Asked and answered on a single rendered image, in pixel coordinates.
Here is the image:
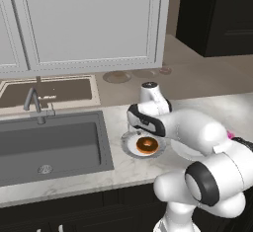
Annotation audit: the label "wide white cupboard door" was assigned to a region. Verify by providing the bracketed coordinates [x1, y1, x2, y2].
[7, 0, 172, 73]

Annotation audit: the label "narrow white cupboard door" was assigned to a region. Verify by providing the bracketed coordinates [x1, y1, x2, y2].
[0, 0, 30, 76]

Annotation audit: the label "tall black cupboard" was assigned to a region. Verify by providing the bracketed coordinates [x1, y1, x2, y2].
[175, 0, 253, 58]

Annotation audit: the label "grey sink basin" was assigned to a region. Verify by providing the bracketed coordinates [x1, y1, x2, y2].
[0, 110, 115, 189]

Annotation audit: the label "pink pastry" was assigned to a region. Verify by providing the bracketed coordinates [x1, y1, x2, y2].
[226, 129, 236, 141]

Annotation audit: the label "grey metal tap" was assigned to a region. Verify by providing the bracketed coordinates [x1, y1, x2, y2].
[23, 86, 56, 125]

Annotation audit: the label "black base cupboards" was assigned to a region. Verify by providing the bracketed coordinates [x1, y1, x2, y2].
[0, 182, 253, 232]

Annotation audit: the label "brown glazed doughnut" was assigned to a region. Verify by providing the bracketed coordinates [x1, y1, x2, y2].
[135, 136, 160, 155]

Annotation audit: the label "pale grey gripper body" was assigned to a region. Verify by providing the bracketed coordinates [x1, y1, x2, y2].
[128, 126, 145, 139]

